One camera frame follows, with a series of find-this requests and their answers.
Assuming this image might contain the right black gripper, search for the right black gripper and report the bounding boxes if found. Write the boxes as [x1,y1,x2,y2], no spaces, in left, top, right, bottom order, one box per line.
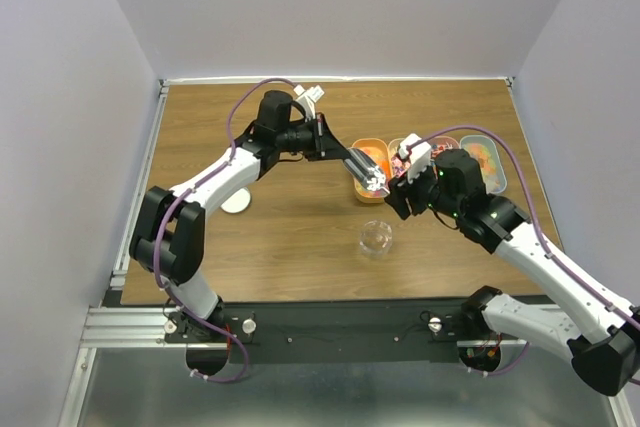
[382,156,462,221]

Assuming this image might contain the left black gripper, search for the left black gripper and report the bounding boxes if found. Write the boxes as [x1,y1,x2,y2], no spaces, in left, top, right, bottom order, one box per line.
[276,113,351,162]

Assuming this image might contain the silver metal scoop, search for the silver metal scoop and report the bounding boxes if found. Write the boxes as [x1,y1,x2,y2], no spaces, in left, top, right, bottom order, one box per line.
[344,148,389,197]

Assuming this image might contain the clear glass jar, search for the clear glass jar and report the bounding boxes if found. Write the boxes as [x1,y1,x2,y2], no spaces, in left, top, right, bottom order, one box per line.
[359,220,393,258]

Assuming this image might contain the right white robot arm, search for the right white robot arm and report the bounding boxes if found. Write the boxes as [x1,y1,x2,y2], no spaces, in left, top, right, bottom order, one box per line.
[385,144,639,396]

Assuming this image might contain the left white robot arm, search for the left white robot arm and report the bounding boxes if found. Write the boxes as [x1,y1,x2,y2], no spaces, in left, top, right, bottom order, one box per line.
[129,86,349,342]

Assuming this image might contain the orange tray star candies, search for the orange tray star candies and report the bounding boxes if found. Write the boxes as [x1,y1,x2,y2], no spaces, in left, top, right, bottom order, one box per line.
[352,138,391,204]

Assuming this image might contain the blue tray popsicle candies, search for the blue tray popsicle candies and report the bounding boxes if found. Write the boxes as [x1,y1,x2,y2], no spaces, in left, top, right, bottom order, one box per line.
[460,135,507,194]

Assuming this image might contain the beige tray swirl lollipops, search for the beige tray swirl lollipops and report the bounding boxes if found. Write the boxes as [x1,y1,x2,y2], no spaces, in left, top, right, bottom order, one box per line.
[388,136,415,180]

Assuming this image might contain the pink tray round lollipops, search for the pink tray round lollipops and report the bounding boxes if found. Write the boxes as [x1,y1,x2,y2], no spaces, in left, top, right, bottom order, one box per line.
[427,135,460,155]

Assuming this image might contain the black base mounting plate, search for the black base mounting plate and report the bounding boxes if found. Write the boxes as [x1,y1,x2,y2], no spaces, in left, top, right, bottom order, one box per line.
[164,299,525,371]

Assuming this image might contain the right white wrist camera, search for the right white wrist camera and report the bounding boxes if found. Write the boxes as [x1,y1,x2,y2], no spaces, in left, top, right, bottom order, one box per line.
[407,133,431,181]

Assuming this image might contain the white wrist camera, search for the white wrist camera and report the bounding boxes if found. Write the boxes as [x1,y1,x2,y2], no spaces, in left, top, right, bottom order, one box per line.
[407,133,431,181]
[294,84,324,120]

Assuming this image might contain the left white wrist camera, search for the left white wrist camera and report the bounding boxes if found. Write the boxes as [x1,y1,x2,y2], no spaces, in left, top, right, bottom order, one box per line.
[294,84,324,120]

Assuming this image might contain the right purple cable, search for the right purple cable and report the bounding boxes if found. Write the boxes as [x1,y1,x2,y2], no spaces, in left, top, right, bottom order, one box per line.
[407,125,640,378]

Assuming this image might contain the aluminium frame rail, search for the aluminium frame rail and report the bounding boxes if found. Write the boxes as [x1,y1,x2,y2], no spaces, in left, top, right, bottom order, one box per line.
[80,307,227,350]

